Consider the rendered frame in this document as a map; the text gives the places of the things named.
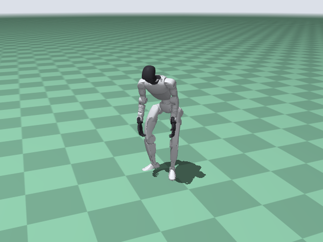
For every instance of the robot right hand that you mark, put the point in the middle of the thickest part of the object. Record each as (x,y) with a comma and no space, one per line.
(140,129)

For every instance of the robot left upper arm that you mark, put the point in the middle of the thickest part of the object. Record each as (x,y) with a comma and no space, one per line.
(171,85)

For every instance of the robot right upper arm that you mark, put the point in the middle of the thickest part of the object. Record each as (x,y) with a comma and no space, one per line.
(142,91)

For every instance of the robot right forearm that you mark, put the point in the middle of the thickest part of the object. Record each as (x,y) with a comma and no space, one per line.
(141,111)

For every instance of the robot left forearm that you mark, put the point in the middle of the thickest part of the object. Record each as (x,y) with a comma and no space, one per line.
(174,109)

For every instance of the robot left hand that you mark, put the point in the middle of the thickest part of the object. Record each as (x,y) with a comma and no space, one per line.
(173,122)

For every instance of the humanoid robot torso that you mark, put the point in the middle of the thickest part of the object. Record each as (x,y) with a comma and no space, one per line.
(161,92)

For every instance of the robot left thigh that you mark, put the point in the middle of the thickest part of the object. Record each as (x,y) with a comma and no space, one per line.
(175,139)

